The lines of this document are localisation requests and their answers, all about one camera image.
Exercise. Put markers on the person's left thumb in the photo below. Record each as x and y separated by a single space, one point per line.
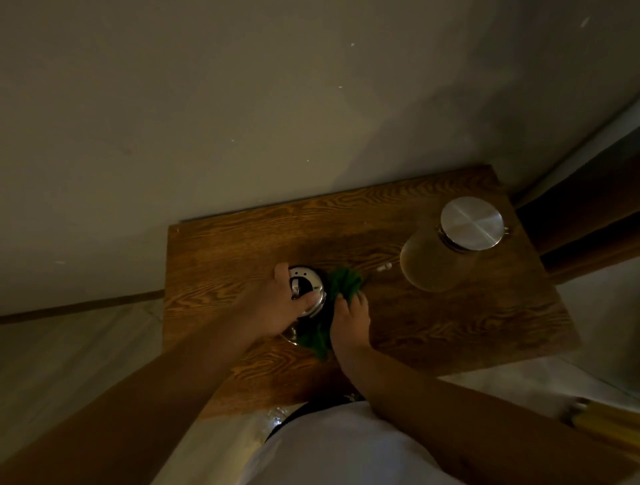
306 300

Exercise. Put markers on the person's right hand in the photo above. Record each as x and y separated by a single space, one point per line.
350 330

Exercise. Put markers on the green cloth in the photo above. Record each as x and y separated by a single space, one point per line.
345 283

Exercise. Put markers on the large glass jar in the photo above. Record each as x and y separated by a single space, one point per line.
430 262

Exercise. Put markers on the person's left forearm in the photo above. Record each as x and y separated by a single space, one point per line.
130 399

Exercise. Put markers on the person's right forearm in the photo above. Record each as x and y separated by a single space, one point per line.
450 419

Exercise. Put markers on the yellow object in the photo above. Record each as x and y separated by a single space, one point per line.
607 422

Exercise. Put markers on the brown baseboard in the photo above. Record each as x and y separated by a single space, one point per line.
80 306

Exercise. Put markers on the person's right fingers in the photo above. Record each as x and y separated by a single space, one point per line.
351 306

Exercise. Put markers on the round silver metal lid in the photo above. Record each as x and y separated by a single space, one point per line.
471 222

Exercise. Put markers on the black waistband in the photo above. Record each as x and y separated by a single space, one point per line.
310 407

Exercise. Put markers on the white shirt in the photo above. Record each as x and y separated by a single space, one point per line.
340 449

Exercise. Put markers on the dark wooden door frame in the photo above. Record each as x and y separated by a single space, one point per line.
585 215

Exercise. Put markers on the person's left hand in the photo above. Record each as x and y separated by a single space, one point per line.
267 307

